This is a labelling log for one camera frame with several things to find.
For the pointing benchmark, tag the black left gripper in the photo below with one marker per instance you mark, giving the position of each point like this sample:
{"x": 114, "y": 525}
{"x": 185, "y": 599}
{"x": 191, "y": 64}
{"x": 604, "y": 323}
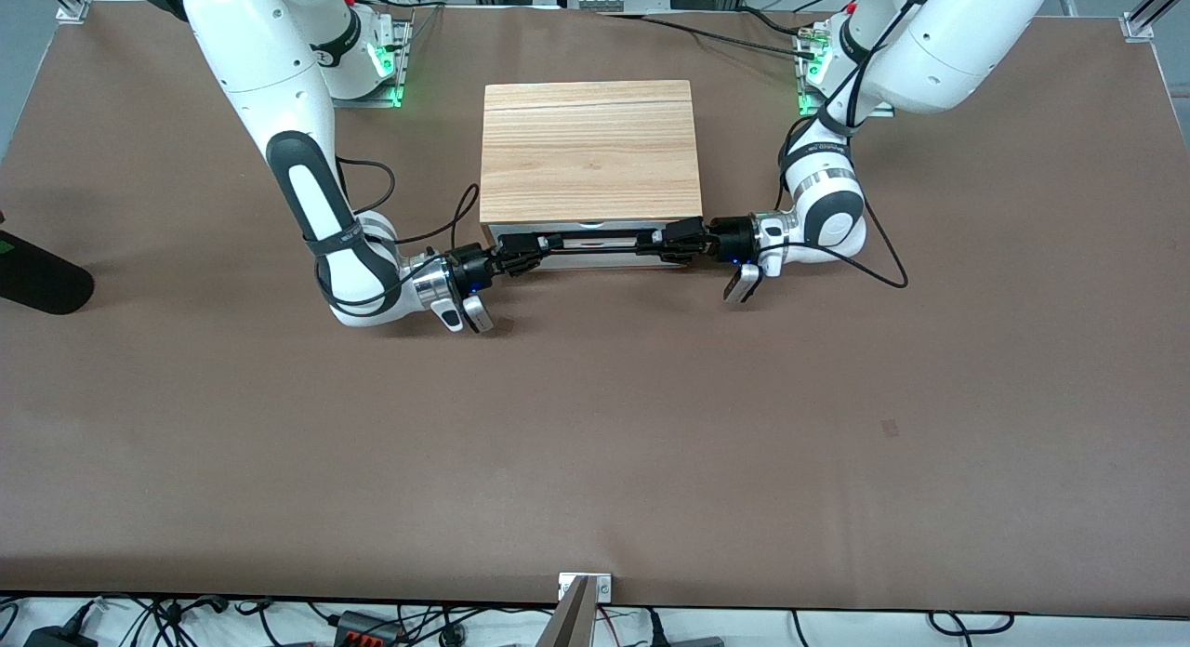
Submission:
{"x": 729, "y": 230}

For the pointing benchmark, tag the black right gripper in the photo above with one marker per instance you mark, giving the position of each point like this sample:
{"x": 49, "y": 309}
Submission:
{"x": 468, "y": 261}

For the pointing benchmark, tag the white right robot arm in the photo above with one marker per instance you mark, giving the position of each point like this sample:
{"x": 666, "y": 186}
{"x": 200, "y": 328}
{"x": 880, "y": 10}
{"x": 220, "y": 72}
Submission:
{"x": 270, "y": 61}

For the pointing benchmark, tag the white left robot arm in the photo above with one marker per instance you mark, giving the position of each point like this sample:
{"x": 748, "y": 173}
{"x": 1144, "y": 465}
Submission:
{"x": 948, "y": 52}

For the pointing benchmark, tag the light wooden drawer cabinet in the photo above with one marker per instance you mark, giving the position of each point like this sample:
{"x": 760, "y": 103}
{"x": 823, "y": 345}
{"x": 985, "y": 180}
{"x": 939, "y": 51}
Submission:
{"x": 590, "y": 154}

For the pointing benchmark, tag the grey flat box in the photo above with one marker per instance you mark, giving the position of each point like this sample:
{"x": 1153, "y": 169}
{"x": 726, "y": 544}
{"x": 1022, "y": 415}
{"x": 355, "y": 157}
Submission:
{"x": 695, "y": 641}

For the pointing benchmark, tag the black orange connector block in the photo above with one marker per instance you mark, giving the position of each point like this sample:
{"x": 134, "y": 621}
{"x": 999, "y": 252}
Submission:
{"x": 367, "y": 630}

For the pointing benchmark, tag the black power adapter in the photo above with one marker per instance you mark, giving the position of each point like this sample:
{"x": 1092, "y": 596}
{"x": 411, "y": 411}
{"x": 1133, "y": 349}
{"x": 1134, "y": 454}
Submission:
{"x": 56, "y": 638}

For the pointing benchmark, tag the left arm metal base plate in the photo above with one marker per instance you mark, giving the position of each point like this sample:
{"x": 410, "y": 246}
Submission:
{"x": 803, "y": 103}

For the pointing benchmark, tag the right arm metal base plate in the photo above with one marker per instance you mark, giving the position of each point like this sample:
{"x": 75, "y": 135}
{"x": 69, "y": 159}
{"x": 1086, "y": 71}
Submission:
{"x": 372, "y": 101}

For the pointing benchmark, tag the small metal table bracket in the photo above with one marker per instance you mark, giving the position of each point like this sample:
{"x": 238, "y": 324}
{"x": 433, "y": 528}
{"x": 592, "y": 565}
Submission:
{"x": 604, "y": 587}

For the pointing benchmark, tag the grey metal camera pole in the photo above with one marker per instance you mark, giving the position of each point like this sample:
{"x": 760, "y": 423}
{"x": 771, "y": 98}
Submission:
{"x": 572, "y": 619}

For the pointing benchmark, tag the metal corner bracket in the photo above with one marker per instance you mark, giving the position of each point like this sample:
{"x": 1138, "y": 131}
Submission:
{"x": 1137, "y": 27}
{"x": 72, "y": 10}

